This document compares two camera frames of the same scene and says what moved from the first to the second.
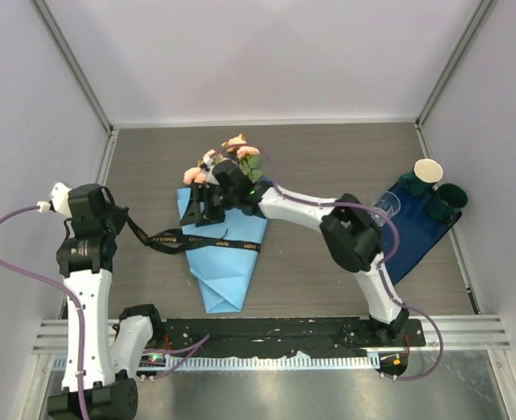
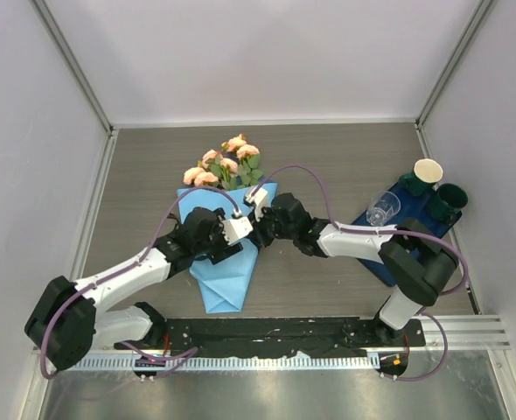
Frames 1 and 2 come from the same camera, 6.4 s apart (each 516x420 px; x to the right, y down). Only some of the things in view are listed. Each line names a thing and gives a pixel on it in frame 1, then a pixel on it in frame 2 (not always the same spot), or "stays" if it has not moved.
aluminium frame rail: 457,332 stays
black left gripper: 121,214 to 225,248
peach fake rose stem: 247,154 stays
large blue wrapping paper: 223,273 stays
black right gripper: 193,214 to 257,234
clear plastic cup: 387,202 stays
